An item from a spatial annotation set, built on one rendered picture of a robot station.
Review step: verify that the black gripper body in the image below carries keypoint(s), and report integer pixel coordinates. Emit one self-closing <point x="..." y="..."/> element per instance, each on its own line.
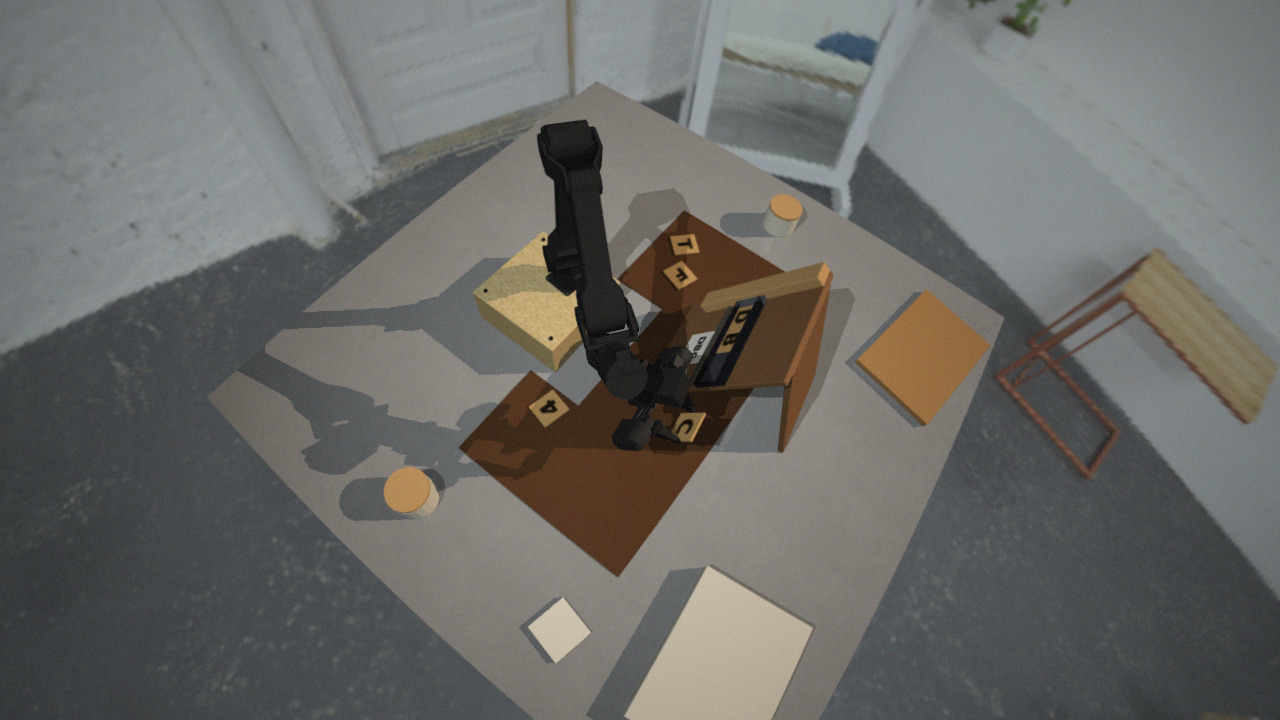
<point x="633" y="434"/>

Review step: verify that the beige cylindrical container with brown lid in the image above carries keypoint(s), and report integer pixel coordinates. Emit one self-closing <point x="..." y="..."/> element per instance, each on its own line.
<point x="411" y="493"/>
<point x="782" y="215"/>

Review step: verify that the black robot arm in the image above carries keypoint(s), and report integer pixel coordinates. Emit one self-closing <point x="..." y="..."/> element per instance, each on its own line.
<point x="577" y="256"/>

